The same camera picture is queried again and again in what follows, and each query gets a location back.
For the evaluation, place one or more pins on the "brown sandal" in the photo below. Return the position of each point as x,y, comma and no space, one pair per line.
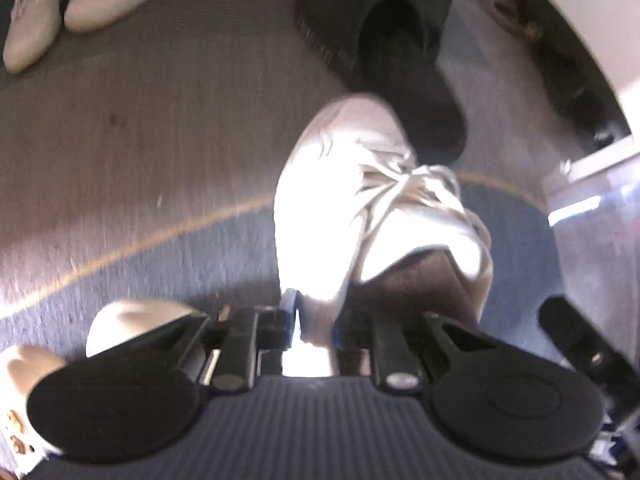
505,10

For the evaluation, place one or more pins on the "dark shoe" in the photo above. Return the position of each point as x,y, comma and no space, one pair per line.
575,95

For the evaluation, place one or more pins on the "shoe cabinet with shelves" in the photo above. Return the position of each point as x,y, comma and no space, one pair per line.
600,20

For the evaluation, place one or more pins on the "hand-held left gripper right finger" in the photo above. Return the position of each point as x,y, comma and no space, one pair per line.
387,347

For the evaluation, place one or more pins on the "cream clog with charms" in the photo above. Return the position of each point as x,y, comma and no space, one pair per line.
25,380
135,320

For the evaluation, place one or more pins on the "white chunky sneaker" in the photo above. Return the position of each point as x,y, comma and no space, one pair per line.
325,200

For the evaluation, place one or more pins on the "grey mat with gold line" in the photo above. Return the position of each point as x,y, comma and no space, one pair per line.
150,160

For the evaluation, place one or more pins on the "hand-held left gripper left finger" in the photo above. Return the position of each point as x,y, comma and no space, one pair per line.
289,325

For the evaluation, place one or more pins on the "black slide sandal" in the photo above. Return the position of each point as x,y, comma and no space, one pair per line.
400,60

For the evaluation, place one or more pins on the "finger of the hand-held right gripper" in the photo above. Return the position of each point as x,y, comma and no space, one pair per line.
575,340

